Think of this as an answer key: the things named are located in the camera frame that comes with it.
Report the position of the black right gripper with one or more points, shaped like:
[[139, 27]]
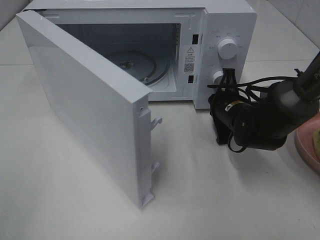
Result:
[[231, 112]]

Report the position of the white warning label sticker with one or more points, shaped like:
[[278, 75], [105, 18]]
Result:
[[189, 59]]

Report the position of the pink round plate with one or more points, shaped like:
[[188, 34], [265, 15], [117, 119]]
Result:
[[304, 143]]

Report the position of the white microwave oven body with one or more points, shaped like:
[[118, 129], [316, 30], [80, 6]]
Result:
[[163, 27]]

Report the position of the upper white round knob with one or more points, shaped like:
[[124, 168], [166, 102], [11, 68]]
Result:
[[227, 48]]

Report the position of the sandwich with toast bread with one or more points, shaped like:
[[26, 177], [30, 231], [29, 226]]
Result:
[[316, 140]]

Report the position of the lower white timer knob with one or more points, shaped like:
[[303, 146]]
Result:
[[216, 77]]

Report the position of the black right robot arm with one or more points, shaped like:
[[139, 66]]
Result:
[[260, 114]]

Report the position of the white microwave door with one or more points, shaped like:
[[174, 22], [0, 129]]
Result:
[[104, 107]]

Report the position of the glass microwave turntable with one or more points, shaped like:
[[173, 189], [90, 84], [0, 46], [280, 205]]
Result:
[[148, 68]]

